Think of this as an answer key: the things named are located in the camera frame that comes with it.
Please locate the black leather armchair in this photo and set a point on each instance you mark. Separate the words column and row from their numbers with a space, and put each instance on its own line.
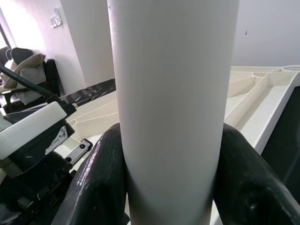
column 50, row 70

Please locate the beige pillow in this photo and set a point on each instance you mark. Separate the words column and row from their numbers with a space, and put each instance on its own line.
column 25, row 68

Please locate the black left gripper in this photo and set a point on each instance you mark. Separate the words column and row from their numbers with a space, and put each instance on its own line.
column 35, row 168

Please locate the white plastic table leg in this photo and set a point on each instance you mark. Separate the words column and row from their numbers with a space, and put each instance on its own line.
column 173, row 93

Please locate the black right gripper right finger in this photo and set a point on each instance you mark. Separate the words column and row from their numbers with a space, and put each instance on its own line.
column 253, row 192

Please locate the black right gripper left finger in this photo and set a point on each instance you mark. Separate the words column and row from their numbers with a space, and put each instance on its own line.
column 98, row 187

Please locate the black table cover cloth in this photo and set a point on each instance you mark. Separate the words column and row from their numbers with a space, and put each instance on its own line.
column 286, row 131

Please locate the white wall switch plate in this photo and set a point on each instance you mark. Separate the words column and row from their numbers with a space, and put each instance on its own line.
column 56, row 18

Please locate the grey pillow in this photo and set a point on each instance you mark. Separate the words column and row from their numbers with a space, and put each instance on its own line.
column 30, row 96

